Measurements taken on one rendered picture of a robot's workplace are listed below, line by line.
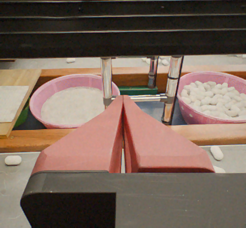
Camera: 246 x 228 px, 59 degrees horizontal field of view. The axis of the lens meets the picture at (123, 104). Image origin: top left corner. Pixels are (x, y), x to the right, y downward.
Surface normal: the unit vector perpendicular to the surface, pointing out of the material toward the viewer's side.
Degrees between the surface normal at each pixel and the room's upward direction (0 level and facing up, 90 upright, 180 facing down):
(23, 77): 0
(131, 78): 90
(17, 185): 0
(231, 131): 0
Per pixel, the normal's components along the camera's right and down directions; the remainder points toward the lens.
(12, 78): 0.00, -0.79
